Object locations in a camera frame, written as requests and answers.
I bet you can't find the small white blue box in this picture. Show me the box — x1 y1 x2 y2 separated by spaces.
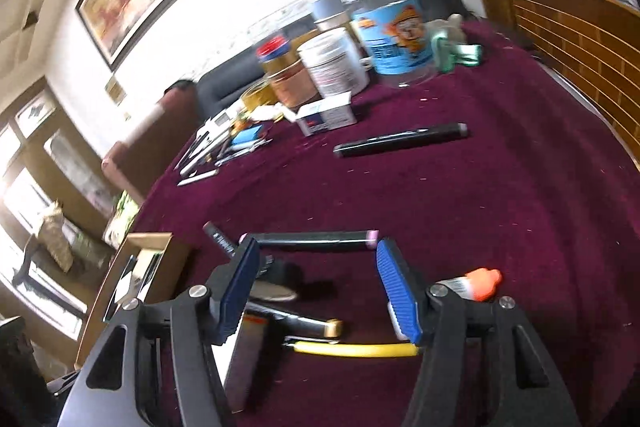
294 91 360 138

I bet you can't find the small wall plaque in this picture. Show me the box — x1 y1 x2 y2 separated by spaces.
104 76 127 106

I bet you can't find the amber glass jar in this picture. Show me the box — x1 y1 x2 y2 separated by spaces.
266 58 322 108

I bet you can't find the green tape dispenser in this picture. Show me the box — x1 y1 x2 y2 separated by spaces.
427 13 484 74

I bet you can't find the black marker yellow cap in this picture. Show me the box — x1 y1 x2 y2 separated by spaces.
244 301 345 339

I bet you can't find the brown chair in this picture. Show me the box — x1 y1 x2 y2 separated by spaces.
101 79 201 204

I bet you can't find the pile of pens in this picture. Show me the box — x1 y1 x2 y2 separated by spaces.
175 111 275 188

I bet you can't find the jar with red blue lid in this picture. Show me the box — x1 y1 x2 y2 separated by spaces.
256 35 297 76

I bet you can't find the black tape roll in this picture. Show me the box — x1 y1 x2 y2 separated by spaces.
249 256 303 304

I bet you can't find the white plastic jar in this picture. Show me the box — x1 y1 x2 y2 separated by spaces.
297 27 370 98

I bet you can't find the white bottle orange cap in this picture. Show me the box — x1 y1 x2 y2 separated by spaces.
436 267 504 304

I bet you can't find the black marker dark-grey cap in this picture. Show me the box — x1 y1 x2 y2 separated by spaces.
333 122 471 158

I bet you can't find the cup with grey-blue lid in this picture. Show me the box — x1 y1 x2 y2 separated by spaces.
313 0 349 34

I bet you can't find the black marker pink cap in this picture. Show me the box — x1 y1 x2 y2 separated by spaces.
239 229 382 253

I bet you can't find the large clear jar red lid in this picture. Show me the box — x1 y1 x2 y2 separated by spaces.
325 0 437 88

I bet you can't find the white tube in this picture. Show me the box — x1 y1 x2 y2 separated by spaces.
250 102 301 124

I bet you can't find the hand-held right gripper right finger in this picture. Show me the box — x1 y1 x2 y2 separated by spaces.
376 238 581 427

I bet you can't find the dark leather sofa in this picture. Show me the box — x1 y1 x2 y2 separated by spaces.
194 14 321 125

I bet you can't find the small grey orange box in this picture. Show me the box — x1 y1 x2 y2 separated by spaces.
222 311 273 414

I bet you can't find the yellow pen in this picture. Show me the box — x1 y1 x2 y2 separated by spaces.
281 336 422 359

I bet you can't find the wooden cabinet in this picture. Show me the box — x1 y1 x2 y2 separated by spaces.
445 0 640 172

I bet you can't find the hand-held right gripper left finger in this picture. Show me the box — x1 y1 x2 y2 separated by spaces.
57 237 261 427

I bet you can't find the brown cardboard box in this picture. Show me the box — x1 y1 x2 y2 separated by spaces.
75 232 195 370

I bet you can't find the black marker grey cap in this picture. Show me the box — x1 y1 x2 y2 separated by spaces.
202 221 241 262

